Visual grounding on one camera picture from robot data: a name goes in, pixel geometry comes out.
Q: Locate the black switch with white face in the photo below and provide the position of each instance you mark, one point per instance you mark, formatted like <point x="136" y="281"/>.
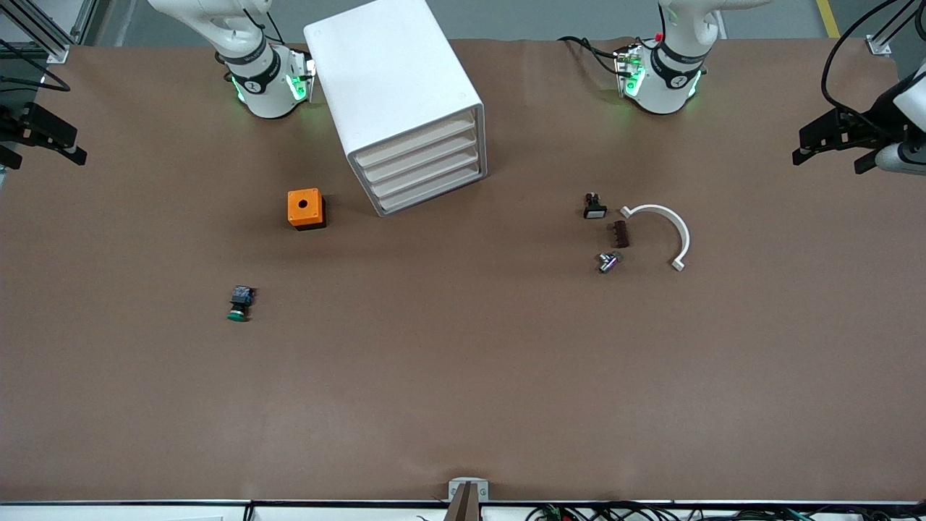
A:
<point x="595" y="211"/>

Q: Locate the brown terminal block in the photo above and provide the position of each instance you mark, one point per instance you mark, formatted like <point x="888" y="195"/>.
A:
<point x="620" y="234"/>

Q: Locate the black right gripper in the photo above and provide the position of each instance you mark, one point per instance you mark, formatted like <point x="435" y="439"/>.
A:
<point x="16" y="127"/>

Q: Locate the green push button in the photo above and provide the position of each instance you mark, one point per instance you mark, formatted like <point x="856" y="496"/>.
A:
<point x="240" y="297"/>

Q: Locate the white curved plastic bracket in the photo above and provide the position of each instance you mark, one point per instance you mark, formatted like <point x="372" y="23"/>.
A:
<point x="658" y="209"/>

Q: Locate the aluminium frame profile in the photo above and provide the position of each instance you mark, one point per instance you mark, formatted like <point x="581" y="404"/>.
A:
<point x="58" y="51"/>
<point x="879" y="47"/>

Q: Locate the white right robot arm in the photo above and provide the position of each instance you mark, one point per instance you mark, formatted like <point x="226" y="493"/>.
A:
<point x="264" y="94"/>

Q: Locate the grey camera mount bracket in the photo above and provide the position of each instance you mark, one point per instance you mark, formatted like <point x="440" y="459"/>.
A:
<point x="456" y="492"/>

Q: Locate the orange button box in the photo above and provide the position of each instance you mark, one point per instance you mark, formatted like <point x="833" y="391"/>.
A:
<point x="295" y="210"/>

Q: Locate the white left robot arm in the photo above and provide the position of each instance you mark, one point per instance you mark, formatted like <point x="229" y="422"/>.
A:
<point x="662" y="94"/>

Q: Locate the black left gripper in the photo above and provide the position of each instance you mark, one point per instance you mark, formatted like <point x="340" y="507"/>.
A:
<point x="859" y="131"/>

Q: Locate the small silver purple connector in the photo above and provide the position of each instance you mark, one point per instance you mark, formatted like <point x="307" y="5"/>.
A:
<point x="608" y="263"/>

